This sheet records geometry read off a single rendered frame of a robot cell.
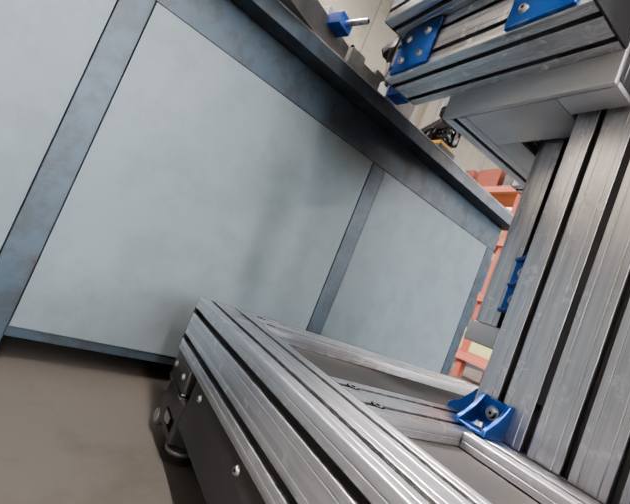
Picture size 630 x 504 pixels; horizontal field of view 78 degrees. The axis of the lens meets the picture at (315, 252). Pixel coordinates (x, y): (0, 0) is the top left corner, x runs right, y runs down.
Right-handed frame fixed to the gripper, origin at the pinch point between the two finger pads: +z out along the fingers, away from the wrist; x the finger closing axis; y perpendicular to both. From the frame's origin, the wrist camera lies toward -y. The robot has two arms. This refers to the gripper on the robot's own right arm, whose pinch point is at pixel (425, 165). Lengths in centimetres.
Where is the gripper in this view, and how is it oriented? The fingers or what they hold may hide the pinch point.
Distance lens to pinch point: 145.3
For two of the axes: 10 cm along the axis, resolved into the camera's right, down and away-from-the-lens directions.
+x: 7.1, 3.4, 6.1
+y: 5.9, 1.8, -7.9
